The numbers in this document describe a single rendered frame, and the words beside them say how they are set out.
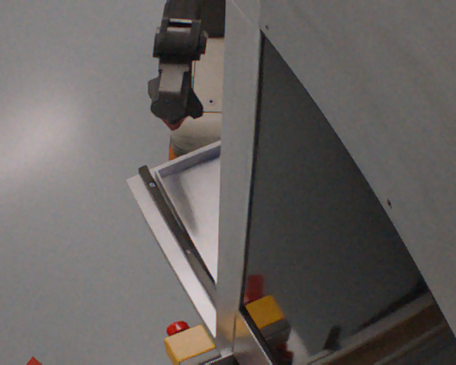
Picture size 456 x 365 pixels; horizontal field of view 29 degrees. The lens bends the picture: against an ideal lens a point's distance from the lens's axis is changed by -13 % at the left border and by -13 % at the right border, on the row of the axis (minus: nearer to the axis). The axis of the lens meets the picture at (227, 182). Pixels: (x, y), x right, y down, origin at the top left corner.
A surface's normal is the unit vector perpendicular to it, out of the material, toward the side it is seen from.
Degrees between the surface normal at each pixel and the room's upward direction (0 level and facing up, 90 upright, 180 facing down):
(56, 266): 0
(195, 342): 0
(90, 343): 0
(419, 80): 90
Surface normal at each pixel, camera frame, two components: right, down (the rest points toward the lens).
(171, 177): 0.02, -0.54
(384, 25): -0.89, 0.37
